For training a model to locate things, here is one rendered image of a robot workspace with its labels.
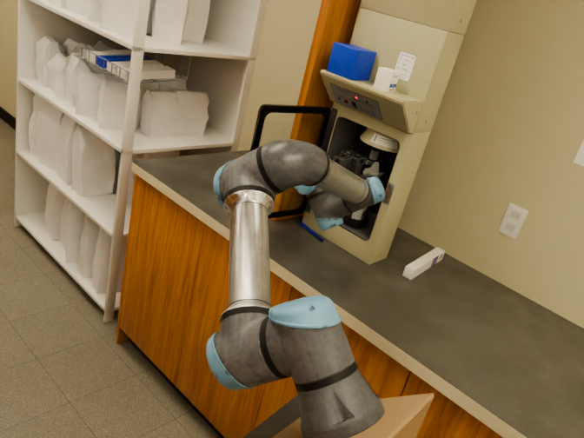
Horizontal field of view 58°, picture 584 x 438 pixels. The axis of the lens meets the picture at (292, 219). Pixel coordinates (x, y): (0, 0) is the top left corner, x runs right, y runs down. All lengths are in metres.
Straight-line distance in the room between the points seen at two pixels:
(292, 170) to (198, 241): 0.90
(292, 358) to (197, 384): 1.35
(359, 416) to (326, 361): 0.10
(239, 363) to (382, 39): 1.12
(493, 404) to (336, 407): 0.59
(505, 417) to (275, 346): 0.68
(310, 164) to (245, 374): 0.48
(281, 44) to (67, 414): 1.83
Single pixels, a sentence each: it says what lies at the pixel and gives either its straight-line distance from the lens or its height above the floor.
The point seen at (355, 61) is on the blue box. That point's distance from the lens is 1.66.
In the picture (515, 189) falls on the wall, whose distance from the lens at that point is 2.02.
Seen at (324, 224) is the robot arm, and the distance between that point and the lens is 1.55.
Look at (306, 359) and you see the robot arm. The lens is 0.92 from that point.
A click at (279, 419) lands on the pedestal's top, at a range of 1.16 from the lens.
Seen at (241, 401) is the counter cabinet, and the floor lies 0.32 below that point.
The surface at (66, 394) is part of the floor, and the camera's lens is 2.50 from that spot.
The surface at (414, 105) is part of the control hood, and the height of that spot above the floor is 1.50.
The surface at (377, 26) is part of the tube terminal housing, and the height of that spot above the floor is 1.67.
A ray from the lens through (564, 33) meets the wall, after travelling 1.98.
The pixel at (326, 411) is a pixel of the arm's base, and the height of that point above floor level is 1.12.
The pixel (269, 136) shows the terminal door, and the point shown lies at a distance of 1.68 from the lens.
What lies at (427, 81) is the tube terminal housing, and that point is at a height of 1.57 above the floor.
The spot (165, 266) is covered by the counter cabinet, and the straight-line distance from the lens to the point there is 2.22.
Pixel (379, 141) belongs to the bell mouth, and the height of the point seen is 1.34.
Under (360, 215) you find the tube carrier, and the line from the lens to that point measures 1.84.
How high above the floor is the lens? 1.75
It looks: 24 degrees down
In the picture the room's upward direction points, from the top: 14 degrees clockwise
